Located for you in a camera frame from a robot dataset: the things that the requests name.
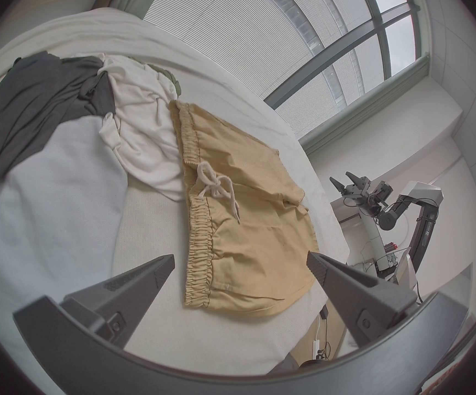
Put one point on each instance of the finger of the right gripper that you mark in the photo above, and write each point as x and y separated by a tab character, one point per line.
356	180
337	185

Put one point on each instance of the white power strip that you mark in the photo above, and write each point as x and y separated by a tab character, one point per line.
316	346

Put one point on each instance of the pale grey garment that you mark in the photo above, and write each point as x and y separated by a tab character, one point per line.
57	187

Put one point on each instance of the window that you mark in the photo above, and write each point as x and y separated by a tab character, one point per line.
262	35

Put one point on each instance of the bed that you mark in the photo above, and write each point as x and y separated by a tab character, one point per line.
98	27

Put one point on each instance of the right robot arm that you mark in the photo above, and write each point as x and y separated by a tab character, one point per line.
423	189

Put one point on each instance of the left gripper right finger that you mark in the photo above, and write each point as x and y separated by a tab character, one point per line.
369	307

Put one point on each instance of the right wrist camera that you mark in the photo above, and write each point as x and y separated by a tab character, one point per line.
382	189

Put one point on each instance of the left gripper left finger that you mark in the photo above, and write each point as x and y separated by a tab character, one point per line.
94	309

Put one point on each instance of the white T-shirt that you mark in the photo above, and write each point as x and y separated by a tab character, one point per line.
143	117

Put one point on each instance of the black garment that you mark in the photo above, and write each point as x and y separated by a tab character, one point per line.
36	97

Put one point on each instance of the tan shorts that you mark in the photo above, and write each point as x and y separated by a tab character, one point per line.
246	220

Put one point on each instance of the green garment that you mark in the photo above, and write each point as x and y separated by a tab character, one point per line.
172	81

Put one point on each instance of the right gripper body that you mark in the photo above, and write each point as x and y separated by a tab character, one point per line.
357	196

